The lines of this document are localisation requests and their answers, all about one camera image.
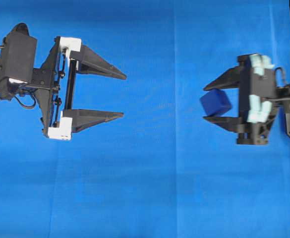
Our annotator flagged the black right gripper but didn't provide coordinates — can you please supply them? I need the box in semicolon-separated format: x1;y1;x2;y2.
203;53;278;145

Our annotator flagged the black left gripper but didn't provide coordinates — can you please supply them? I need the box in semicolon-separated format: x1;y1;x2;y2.
34;36;127;141

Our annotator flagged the dark blue block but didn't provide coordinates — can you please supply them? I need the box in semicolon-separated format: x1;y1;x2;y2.
200;89;232;117

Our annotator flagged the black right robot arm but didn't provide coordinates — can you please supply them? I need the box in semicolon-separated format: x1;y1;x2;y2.
200;54;290;145

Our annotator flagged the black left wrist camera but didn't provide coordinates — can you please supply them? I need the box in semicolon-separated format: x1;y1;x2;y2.
0;23;37;83

